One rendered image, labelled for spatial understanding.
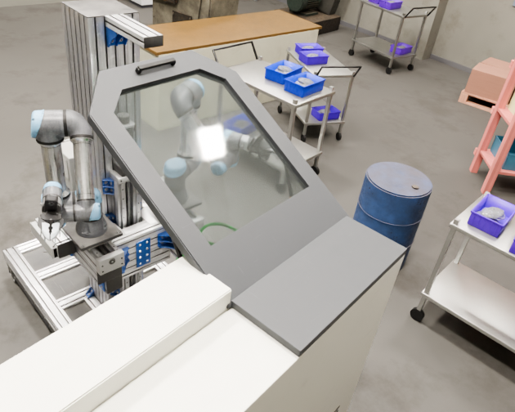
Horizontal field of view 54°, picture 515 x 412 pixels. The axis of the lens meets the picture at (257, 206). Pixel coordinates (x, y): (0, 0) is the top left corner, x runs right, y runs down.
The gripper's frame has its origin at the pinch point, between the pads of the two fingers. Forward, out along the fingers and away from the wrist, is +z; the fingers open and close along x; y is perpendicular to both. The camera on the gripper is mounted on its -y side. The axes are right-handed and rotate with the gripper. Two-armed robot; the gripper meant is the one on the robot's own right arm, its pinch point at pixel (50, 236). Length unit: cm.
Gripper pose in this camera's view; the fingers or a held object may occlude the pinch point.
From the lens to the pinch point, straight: 198.1
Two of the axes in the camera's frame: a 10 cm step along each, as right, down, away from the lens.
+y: -2.4, 8.1, 5.3
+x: -9.3, -0.4, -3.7
